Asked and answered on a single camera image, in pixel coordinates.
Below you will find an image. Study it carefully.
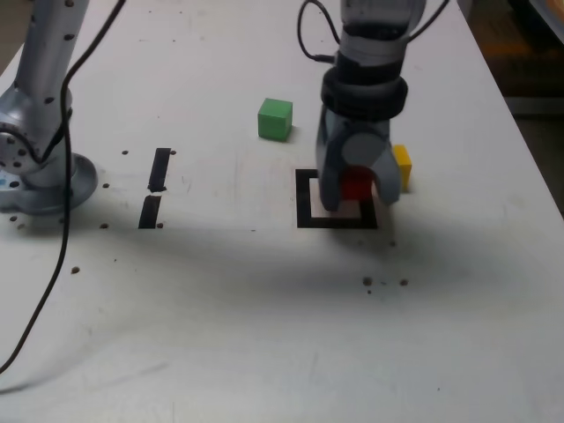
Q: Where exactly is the yellow cube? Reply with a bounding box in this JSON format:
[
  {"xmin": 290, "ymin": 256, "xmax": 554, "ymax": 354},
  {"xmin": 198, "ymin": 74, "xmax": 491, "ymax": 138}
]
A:
[{"xmin": 391, "ymin": 144, "xmax": 413, "ymax": 193}]

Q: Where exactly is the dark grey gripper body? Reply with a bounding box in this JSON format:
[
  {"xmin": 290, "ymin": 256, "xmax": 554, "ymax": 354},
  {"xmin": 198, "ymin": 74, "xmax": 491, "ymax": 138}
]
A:
[{"xmin": 321, "ymin": 107, "xmax": 394, "ymax": 139}]

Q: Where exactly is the black tape square outline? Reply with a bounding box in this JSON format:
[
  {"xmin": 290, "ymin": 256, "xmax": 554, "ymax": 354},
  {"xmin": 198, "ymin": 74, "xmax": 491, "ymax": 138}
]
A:
[{"xmin": 294, "ymin": 168, "xmax": 380, "ymax": 231}]

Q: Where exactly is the dark brown background furniture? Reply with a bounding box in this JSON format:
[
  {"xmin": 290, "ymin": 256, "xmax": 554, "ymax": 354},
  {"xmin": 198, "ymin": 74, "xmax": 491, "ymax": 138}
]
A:
[{"xmin": 457, "ymin": 0, "xmax": 564, "ymax": 96}]

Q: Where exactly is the black tape strip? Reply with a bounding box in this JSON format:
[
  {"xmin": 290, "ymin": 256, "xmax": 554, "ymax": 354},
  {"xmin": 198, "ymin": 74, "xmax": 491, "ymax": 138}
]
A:
[{"xmin": 137, "ymin": 147, "xmax": 172, "ymax": 230}]

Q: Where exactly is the orange panel with grey frame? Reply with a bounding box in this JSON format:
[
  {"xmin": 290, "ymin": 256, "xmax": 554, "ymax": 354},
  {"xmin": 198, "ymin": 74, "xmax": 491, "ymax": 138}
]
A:
[{"xmin": 526, "ymin": 0, "xmax": 564, "ymax": 34}]

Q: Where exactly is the grey background rail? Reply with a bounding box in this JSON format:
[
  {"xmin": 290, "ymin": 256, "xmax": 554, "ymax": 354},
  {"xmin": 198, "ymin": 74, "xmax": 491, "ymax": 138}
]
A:
[{"xmin": 505, "ymin": 94, "xmax": 564, "ymax": 116}]

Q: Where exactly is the green cube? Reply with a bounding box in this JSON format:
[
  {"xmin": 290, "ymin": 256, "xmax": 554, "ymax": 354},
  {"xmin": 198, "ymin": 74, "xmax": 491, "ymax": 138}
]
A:
[{"xmin": 256, "ymin": 97, "xmax": 294, "ymax": 143}]

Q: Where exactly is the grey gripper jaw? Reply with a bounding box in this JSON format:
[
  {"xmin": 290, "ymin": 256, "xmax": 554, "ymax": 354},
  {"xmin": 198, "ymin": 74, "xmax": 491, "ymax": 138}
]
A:
[
  {"xmin": 315, "ymin": 107, "xmax": 350, "ymax": 212},
  {"xmin": 343, "ymin": 130, "xmax": 402, "ymax": 206}
]

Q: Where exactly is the red cube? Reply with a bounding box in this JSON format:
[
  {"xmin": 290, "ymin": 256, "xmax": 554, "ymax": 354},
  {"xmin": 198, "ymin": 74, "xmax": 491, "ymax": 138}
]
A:
[{"xmin": 340, "ymin": 166, "xmax": 375, "ymax": 201}]

